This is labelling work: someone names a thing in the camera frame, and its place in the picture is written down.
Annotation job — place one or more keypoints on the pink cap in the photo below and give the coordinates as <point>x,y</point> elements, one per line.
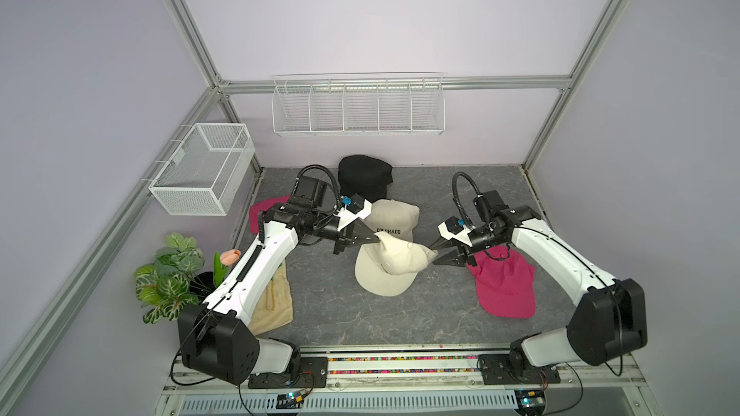
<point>504,283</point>
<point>262,207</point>

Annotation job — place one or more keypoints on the beige cap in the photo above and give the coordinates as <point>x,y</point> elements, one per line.
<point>275,306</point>

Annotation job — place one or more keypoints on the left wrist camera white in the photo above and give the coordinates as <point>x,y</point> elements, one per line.
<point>352,208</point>

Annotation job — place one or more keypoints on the green potted plant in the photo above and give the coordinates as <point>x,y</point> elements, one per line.
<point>174,279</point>

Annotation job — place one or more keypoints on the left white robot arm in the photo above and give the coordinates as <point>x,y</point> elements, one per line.
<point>214,336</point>

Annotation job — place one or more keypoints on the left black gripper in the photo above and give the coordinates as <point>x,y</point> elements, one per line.
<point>346,237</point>

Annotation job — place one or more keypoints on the white wire side basket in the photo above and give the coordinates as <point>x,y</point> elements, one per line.
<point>202,176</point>

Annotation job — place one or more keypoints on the cream Colorado cap back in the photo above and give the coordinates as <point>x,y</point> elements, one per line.
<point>396,218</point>

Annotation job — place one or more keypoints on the pink cap right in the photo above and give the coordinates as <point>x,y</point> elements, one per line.
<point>504,283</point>

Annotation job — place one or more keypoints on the pink cap left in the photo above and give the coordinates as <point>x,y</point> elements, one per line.
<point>262,207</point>

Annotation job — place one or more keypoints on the black cap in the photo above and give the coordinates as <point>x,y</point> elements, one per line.
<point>365,176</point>

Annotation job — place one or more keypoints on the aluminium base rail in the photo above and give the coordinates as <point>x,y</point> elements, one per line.
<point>427,379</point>

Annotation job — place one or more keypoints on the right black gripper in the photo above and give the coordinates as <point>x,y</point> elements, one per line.
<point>456,259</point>

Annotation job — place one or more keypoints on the pink artificial tulip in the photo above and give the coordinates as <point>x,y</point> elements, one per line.
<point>221,264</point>

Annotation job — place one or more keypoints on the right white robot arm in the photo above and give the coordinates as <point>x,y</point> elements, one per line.
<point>610,316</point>

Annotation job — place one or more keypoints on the white wire shelf basket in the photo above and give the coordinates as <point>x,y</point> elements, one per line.
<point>359,104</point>

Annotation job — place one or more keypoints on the aluminium frame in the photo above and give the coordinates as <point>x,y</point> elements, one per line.
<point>29,358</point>

